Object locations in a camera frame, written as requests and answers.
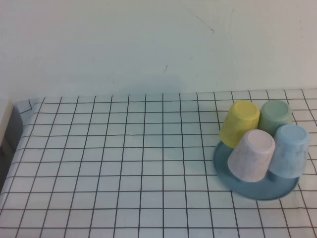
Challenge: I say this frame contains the blue plastic cup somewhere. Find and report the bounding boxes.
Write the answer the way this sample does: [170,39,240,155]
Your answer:
[268,124,311,179]

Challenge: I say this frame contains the green plastic cup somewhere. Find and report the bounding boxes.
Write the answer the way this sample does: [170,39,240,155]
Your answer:
[257,99,293,137]

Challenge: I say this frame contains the pink plastic cup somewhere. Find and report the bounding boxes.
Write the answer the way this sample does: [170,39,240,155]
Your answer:
[227,129,276,183]

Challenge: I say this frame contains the white black-grid tablecloth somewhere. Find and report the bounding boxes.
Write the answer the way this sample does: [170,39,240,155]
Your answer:
[0,89,317,238]

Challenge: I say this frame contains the dark grey furniture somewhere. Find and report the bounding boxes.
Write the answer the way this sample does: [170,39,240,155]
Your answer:
[0,105,24,191]

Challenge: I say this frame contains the blue cup stand tray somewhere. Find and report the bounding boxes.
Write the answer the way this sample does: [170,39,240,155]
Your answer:
[213,140,300,201]

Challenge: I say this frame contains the yellow plastic cup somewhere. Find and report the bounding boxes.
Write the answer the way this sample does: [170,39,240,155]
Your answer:
[219,101,261,149]

